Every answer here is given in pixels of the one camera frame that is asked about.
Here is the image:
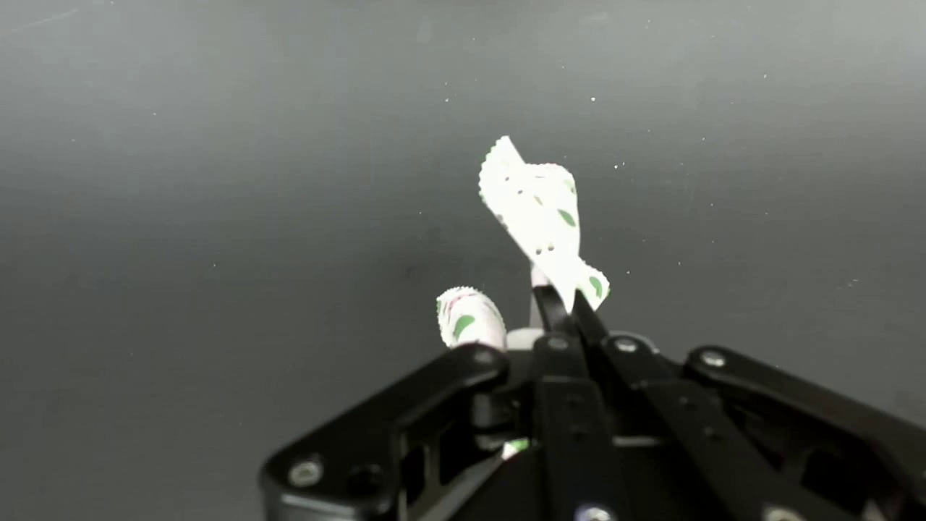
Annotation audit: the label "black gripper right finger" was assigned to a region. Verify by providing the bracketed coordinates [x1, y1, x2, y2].
[574, 291, 926, 521]

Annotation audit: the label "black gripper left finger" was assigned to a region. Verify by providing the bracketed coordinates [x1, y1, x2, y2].
[258, 285, 625, 521]

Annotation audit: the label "white towel with green spots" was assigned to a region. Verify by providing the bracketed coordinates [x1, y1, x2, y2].
[435, 134, 613, 356]

